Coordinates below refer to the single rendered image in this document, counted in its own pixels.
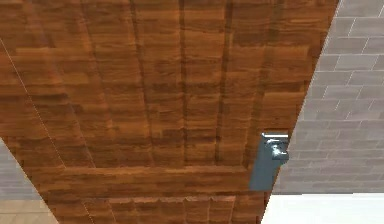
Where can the brown wooden room door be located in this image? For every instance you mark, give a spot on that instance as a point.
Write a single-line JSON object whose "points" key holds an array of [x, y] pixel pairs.
{"points": [[150, 100]]}

